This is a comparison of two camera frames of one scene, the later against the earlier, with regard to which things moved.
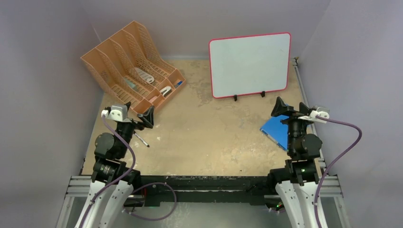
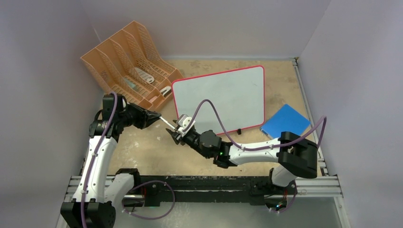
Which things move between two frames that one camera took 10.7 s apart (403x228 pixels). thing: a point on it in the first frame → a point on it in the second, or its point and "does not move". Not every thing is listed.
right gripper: [281, 108] → [174, 135]
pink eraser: [151, 100] does not move
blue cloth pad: [277, 131] does not move
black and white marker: [141, 140] → [167, 122]
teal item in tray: [131, 84] does not move
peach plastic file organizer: [129, 67] does not move
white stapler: [166, 91] does not move
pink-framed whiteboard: [249, 64] → [237, 97]
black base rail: [158, 190] does not move
